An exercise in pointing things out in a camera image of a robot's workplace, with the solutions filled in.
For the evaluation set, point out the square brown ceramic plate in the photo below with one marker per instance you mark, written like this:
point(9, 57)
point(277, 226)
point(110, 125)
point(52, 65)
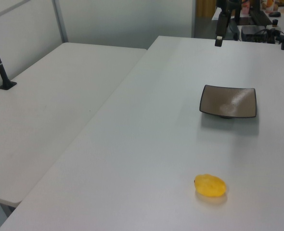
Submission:
point(228, 102)

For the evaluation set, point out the yellow potato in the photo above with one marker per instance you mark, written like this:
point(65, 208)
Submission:
point(210, 185)

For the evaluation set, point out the grey metal corner partition post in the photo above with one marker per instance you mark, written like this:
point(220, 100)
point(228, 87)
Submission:
point(60, 21)

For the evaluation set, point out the yellow wooden cabinet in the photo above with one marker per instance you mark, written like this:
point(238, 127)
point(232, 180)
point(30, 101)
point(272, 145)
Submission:
point(204, 7)

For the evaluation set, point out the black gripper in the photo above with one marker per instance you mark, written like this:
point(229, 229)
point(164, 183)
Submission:
point(223, 21)

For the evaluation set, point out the emergency stop button box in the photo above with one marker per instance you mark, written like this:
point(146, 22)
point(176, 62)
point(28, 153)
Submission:
point(274, 24)

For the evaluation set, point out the black computer mouse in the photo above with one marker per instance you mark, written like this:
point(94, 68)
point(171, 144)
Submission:
point(274, 14)

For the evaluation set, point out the black electronics box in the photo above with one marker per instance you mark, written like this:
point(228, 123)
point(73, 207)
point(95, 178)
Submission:
point(252, 30)

